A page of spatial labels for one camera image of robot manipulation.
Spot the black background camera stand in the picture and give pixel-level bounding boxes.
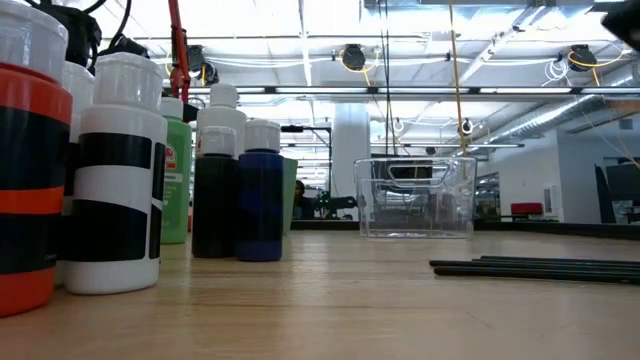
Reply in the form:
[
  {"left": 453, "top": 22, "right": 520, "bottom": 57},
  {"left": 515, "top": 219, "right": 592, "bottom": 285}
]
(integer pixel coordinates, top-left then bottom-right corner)
[{"left": 280, "top": 124, "right": 334, "bottom": 199}]

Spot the small blue paint bottle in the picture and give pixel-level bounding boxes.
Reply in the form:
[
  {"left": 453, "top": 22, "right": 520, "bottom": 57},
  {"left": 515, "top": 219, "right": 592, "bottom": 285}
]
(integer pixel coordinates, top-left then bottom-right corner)
[{"left": 234, "top": 118, "right": 286, "bottom": 263}]

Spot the black background robot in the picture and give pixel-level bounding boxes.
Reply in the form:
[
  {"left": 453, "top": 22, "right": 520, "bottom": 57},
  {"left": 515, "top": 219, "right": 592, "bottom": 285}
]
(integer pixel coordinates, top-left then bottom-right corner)
[{"left": 313, "top": 191, "right": 359, "bottom": 221}]

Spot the large white paint bottle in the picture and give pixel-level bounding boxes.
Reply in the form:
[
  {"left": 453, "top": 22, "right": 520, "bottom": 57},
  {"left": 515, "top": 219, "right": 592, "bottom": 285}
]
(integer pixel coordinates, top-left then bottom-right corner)
[{"left": 194, "top": 82, "right": 249, "bottom": 161}]

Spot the red desk lamp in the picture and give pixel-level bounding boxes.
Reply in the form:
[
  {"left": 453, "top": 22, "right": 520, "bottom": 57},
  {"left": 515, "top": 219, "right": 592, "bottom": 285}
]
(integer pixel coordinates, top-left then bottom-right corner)
[{"left": 166, "top": 0, "right": 195, "bottom": 234}]

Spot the thin black paintbrush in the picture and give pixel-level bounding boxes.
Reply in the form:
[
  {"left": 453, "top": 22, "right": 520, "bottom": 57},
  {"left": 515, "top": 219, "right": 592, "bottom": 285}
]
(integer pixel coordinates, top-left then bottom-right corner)
[
  {"left": 428, "top": 259, "right": 640, "bottom": 274},
  {"left": 432, "top": 266, "right": 640, "bottom": 286}
]

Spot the person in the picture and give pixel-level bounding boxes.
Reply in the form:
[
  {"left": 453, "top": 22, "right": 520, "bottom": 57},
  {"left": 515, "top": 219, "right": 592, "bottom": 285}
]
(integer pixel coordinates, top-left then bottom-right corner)
[{"left": 293, "top": 179, "right": 317, "bottom": 221}]

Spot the clear plastic bin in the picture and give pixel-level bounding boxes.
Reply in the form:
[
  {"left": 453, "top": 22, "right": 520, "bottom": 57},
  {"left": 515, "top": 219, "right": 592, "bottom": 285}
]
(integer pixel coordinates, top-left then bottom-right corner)
[{"left": 353, "top": 156, "right": 479, "bottom": 240}]

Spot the white square column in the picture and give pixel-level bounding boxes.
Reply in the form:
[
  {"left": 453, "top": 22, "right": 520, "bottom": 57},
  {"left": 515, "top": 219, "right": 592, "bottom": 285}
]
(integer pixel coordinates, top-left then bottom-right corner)
[{"left": 332, "top": 102, "right": 372, "bottom": 199}]

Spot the black aluminium table frame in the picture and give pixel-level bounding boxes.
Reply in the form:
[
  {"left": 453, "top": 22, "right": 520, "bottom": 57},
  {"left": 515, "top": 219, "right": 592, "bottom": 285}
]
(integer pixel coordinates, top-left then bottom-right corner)
[{"left": 289, "top": 218, "right": 640, "bottom": 242}]

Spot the black background monitor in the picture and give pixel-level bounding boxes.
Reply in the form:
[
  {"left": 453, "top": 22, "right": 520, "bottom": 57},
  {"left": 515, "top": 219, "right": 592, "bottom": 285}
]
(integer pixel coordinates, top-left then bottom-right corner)
[{"left": 593, "top": 162, "right": 640, "bottom": 225}]

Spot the black hanging cable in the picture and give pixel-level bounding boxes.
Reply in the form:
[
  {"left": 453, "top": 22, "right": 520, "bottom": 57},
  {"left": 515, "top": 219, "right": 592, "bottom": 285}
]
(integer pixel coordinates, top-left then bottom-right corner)
[{"left": 377, "top": 0, "right": 401, "bottom": 157}]

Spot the green plastic cup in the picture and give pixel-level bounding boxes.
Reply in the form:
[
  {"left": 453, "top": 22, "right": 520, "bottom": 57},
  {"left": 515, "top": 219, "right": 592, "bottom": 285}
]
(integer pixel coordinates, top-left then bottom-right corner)
[{"left": 282, "top": 157, "right": 300, "bottom": 237}]

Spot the red bench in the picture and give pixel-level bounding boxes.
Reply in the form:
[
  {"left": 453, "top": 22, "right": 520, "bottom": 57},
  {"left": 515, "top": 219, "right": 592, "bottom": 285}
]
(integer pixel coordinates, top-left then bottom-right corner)
[{"left": 509, "top": 201, "right": 545, "bottom": 221}]

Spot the black paintbrush silver ferrule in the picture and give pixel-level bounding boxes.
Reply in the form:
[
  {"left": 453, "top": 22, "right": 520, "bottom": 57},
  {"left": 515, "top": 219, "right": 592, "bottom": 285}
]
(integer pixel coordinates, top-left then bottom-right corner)
[{"left": 478, "top": 255, "right": 640, "bottom": 266}]

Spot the small black paint bottle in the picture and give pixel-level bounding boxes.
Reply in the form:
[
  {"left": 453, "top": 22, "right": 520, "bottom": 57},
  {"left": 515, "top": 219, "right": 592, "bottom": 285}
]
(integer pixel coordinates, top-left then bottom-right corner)
[{"left": 191, "top": 125, "right": 241, "bottom": 260}]

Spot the yellow hanging cable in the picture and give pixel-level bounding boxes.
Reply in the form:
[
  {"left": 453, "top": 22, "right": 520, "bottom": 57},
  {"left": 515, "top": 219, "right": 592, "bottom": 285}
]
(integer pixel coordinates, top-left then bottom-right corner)
[{"left": 447, "top": 0, "right": 471, "bottom": 159}]

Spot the small orange paint bottle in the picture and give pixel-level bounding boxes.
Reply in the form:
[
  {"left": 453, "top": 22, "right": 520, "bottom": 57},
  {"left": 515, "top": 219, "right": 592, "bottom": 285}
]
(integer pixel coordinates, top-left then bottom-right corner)
[{"left": 0, "top": 0, "right": 74, "bottom": 319}]

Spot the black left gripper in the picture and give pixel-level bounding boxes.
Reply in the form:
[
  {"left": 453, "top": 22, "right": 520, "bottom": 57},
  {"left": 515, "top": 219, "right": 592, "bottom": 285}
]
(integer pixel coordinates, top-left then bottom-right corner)
[{"left": 97, "top": 33, "right": 200, "bottom": 124}]

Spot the large green paint bottle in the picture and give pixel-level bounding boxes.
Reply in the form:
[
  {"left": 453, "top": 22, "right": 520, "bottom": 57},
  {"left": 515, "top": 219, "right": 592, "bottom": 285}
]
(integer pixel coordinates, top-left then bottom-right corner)
[{"left": 158, "top": 96, "right": 194, "bottom": 246}]

